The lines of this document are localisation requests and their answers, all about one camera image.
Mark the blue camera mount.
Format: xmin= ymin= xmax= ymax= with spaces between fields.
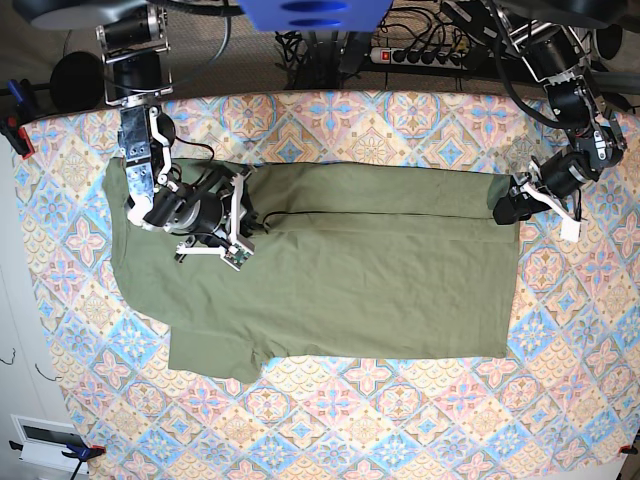
xmin=238 ymin=0 xmax=392 ymax=32

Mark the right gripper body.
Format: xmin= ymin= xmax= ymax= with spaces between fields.
xmin=159 ymin=172 xmax=238 ymax=238

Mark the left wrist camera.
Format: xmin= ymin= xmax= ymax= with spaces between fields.
xmin=560 ymin=218 xmax=581 ymax=243

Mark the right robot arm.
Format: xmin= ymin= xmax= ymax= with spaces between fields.
xmin=96 ymin=3 xmax=226 ymax=235

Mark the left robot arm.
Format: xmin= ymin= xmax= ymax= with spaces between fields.
xmin=487 ymin=1 xmax=627 ymax=225

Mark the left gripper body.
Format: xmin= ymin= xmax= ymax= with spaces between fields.
xmin=539 ymin=152 xmax=600 ymax=198

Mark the blue orange clamp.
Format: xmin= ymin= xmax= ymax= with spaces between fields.
xmin=1 ymin=79 xmax=36 ymax=159
xmin=9 ymin=441 xmax=106 ymax=479

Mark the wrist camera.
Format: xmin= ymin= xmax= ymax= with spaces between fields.
xmin=221 ymin=245 xmax=254 ymax=271
xmin=560 ymin=218 xmax=581 ymax=243

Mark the green t-shirt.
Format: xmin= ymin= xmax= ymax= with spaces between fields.
xmin=102 ymin=160 xmax=520 ymax=383

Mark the patterned tablecloth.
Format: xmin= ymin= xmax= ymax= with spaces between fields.
xmin=13 ymin=110 xmax=639 ymax=479

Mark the orange clamp lower right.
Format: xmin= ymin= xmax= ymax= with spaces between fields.
xmin=619 ymin=445 xmax=639 ymax=455

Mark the blue orange clamp lower left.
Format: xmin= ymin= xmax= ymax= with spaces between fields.
xmin=9 ymin=441 xmax=106 ymax=479

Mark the white power strip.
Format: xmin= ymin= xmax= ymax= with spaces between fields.
xmin=369 ymin=47 xmax=462 ymax=68

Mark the white wall box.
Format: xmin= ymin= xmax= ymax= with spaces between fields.
xmin=11 ymin=414 xmax=83 ymax=473

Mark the blue orange clamp upper left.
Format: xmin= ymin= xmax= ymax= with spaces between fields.
xmin=1 ymin=79 xmax=36 ymax=159

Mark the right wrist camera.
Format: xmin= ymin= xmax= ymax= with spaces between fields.
xmin=221 ymin=245 xmax=254 ymax=271

